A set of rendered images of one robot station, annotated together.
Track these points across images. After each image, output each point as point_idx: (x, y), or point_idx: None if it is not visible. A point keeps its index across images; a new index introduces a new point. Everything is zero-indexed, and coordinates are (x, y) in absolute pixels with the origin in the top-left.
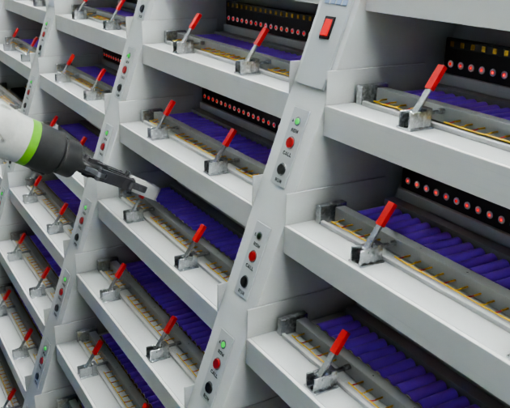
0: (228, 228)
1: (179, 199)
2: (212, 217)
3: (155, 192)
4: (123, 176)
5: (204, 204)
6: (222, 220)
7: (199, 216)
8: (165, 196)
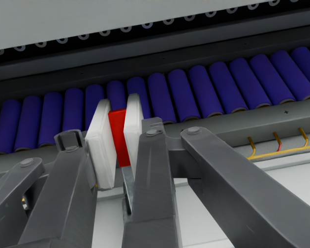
0: (297, 46)
1: (97, 94)
2: (225, 60)
3: (141, 112)
4: (169, 159)
5: (162, 57)
6: (268, 45)
7: (225, 76)
8: (55, 116)
